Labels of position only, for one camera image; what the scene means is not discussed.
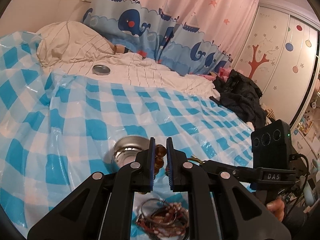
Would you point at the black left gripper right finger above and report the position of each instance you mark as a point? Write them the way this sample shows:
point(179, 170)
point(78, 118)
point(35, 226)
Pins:
point(220, 207)

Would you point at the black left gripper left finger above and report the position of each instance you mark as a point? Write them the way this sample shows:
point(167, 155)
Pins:
point(100, 207)

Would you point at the black cord bangle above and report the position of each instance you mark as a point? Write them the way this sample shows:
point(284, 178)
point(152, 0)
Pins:
point(160, 219)

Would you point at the round silver metal tin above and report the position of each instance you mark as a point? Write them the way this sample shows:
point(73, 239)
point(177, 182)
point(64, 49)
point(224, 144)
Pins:
point(126, 149)

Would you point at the person's right hand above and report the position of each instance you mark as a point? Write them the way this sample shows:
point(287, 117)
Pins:
point(277, 208)

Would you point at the black clothes pile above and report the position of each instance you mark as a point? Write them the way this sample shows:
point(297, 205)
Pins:
point(242, 96)

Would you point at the blue white checkered plastic sheet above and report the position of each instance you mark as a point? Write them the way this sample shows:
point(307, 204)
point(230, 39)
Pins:
point(58, 129)

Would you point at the pink bedding pile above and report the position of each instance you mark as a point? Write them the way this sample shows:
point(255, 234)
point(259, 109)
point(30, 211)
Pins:
point(223, 73)

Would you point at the white wardrobe with tree decal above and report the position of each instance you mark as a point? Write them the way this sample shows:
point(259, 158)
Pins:
point(279, 56)

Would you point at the silver tin lid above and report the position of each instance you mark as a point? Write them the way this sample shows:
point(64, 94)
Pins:
point(100, 69)

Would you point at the white grid-lined quilt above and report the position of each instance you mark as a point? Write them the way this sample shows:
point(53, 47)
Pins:
point(75, 48)

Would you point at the blue whale print curtain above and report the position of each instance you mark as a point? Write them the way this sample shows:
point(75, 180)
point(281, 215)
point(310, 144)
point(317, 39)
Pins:
point(187, 36)

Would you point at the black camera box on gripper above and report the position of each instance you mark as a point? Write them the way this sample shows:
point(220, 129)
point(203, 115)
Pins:
point(272, 146)

